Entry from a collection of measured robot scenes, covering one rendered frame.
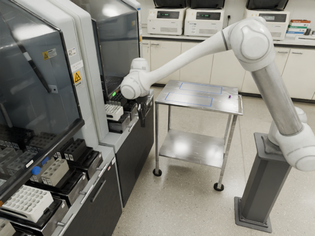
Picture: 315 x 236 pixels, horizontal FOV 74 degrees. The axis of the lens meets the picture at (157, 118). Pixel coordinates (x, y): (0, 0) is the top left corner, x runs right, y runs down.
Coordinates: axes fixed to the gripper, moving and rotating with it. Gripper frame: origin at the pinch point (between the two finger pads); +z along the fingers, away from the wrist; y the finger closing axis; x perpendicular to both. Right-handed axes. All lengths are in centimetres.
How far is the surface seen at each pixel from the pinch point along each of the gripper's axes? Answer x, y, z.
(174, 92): 11.3, -46.2, -1.8
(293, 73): 154, -228, 35
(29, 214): -17, 76, -7
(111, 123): -19.4, 6.5, 0.2
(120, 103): -19.6, -9.8, -6.0
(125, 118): -12.5, -0.5, -0.5
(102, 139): -21.4, 16.0, 6.3
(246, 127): 92, -137, 81
